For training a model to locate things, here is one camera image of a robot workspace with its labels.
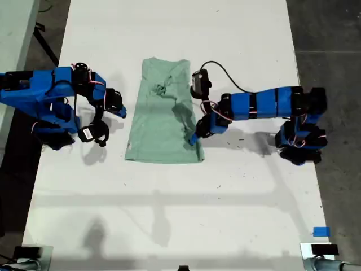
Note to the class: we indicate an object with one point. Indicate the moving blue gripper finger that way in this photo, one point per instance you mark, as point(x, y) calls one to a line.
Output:
point(197, 140)
point(118, 115)

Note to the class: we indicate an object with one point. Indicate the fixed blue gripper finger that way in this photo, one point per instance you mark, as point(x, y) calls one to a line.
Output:
point(123, 112)
point(192, 139)

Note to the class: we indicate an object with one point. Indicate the pale green T-shirt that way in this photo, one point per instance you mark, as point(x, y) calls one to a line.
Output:
point(158, 135)

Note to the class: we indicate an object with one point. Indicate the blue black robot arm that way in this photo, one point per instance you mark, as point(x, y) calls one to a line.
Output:
point(265, 103)
point(34, 93)

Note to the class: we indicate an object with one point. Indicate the black stand leg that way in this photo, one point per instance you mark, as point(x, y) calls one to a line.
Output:
point(45, 42)

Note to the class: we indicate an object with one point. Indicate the pale side table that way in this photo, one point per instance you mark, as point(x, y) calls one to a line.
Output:
point(14, 34)

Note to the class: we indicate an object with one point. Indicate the short blue tape strip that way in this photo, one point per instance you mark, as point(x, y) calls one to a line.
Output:
point(321, 231)

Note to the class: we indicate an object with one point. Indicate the white metal plate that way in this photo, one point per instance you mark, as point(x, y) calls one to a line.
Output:
point(47, 259)
point(305, 249)

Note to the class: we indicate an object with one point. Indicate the small black box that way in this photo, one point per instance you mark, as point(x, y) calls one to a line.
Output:
point(26, 252)
point(324, 249)

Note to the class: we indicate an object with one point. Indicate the grey pipe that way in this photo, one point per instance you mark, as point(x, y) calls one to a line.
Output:
point(327, 264)
point(22, 266)

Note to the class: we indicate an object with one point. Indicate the camera black stalk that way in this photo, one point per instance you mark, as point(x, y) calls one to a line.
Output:
point(205, 101)
point(98, 117)

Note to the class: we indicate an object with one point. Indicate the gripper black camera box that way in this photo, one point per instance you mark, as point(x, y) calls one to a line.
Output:
point(200, 83)
point(87, 134)

